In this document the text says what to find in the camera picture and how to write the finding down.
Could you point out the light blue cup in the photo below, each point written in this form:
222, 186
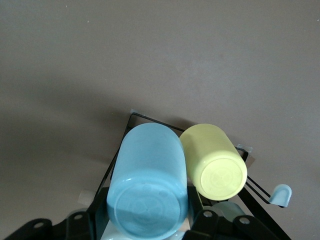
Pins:
147, 175

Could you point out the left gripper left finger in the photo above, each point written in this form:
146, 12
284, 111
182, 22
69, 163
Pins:
75, 230

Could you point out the yellow cup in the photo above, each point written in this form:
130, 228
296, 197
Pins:
212, 160

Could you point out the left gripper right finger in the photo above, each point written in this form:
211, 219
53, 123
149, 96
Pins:
215, 230

